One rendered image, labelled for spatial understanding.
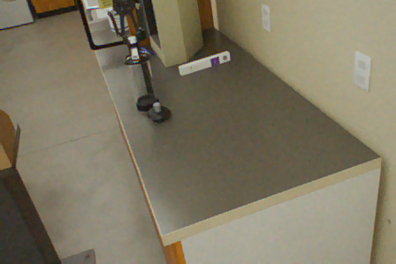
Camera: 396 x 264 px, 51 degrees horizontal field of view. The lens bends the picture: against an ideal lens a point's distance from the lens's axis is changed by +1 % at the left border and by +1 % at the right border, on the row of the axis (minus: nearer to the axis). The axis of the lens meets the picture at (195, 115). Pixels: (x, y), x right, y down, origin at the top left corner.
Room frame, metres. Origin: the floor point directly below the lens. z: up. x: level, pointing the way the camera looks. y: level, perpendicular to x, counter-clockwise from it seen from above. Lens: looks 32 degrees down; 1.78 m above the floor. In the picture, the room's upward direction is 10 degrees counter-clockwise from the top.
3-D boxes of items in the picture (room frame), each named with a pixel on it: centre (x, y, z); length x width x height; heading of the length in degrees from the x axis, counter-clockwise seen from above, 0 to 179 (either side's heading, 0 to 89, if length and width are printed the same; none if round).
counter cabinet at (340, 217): (1.86, 0.04, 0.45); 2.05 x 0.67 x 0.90; 14
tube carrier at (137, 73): (1.51, 0.19, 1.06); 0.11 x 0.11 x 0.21
